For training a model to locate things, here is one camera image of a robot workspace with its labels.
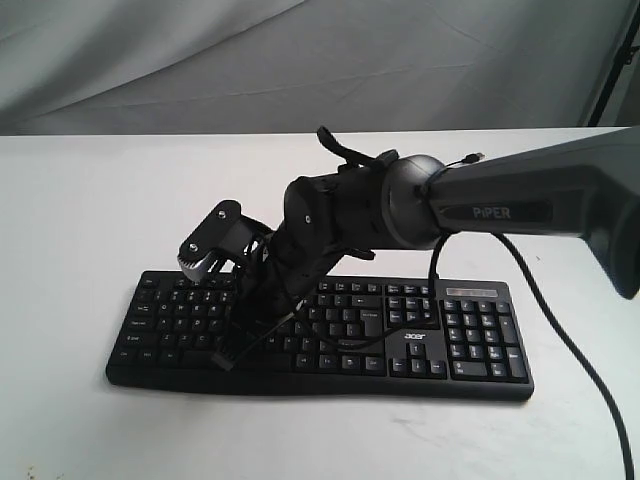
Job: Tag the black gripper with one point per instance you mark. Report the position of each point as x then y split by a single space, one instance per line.
288 264

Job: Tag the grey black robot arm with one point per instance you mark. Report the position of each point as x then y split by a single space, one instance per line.
587 189

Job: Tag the black acer keyboard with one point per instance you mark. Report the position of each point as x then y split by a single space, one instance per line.
356 336

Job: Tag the grey backdrop cloth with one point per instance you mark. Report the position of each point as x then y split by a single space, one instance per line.
186 67

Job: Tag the black tripod stand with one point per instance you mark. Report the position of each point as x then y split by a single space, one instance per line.
622 56

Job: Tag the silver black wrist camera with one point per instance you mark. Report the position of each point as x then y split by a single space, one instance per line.
225 234

